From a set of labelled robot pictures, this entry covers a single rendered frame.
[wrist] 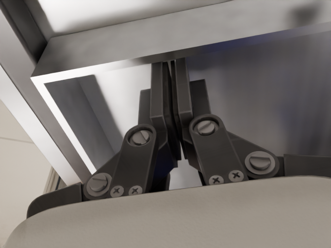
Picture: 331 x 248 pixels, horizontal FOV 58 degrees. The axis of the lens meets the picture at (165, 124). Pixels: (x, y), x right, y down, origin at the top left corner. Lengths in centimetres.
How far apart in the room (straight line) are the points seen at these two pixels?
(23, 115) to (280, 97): 16
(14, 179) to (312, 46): 189
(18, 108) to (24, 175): 171
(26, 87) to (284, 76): 14
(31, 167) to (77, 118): 167
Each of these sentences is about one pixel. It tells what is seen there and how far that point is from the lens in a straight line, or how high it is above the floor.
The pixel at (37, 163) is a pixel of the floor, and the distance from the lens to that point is 179.
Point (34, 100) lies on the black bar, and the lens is 17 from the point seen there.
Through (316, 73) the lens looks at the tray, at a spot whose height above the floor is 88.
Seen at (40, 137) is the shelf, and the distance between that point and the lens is 23.
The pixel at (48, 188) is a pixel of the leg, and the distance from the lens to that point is 67.
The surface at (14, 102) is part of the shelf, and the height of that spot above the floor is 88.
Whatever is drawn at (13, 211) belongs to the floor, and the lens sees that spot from 231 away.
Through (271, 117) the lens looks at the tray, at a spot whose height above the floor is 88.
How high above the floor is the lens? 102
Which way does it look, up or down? 45 degrees down
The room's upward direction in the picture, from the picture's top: 179 degrees clockwise
